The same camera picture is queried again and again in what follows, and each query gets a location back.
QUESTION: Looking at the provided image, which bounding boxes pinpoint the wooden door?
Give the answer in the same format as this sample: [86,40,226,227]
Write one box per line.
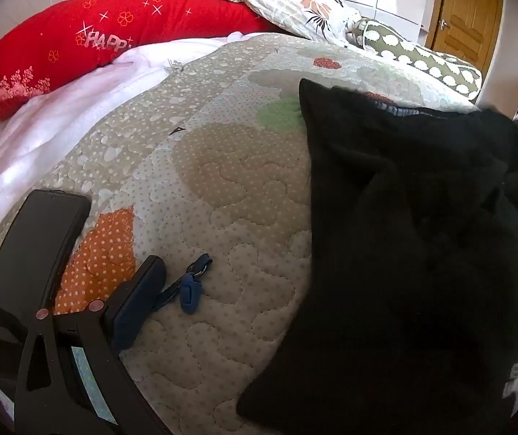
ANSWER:
[426,0,505,70]

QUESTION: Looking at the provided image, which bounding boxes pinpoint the black smartphone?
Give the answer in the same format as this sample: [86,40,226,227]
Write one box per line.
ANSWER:
[0,189,92,393]

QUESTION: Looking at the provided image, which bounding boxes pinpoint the green polka dot pillow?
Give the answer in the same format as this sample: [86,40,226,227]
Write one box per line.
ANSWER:
[354,17,485,104]

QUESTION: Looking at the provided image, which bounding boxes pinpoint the patterned quilted bedspread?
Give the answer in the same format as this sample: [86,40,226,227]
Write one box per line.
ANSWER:
[0,34,518,435]

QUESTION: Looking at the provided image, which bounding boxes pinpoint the white blanket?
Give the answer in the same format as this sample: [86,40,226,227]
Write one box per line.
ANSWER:
[0,33,242,277]

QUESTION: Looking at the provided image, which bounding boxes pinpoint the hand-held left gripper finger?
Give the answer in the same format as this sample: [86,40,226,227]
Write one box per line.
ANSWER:
[14,255,169,435]

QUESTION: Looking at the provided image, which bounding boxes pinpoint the blue lanyard with clip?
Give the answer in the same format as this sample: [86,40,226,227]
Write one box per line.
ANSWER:
[153,254,214,315]

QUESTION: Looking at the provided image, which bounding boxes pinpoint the red printed pillow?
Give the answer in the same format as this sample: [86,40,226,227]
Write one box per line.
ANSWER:
[0,0,282,129]

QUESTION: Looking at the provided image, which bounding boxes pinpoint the white floral pillow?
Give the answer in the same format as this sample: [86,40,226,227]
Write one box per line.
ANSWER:
[202,0,366,45]

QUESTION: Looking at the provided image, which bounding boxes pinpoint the black pants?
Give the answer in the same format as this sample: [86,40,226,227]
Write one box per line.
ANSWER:
[236,78,518,435]

